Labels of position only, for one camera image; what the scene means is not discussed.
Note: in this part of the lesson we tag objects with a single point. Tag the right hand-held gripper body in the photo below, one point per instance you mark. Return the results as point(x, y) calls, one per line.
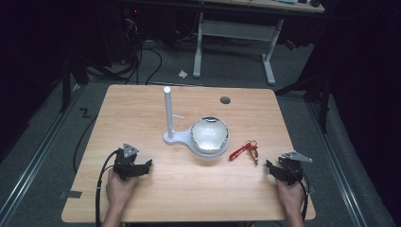
point(291, 168)

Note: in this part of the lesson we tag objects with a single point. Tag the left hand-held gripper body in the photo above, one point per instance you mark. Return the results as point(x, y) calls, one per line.
point(125, 164)

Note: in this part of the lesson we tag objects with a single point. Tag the person's right hand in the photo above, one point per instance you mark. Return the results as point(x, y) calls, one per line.
point(291, 197)

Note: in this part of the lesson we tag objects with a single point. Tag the person's left hand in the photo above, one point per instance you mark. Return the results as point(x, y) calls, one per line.
point(119, 190)

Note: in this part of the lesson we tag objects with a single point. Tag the white stand with pole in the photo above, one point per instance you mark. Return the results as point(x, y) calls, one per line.
point(168, 113)

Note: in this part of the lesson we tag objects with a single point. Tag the black tape strip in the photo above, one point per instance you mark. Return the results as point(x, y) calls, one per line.
point(74, 194)

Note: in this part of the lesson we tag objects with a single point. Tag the white bowl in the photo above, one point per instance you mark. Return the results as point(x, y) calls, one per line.
point(208, 134)

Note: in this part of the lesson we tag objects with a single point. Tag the dark round table grommet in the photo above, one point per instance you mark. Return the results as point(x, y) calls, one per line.
point(225, 100)

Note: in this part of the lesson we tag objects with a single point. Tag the black metal stand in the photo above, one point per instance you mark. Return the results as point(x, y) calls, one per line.
point(66, 85)
point(315, 91)

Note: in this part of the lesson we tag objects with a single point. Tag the white paper scrap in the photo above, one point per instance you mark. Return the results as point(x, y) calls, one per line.
point(183, 74)

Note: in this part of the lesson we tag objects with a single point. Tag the small red object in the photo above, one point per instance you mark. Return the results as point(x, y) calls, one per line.
point(290, 44)

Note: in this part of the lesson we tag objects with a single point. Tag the white-framed desk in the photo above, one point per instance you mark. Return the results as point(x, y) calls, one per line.
point(235, 30)

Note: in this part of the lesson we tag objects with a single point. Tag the metal floor rail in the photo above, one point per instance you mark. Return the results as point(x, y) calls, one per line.
point(34, 157)
point(339, 167)

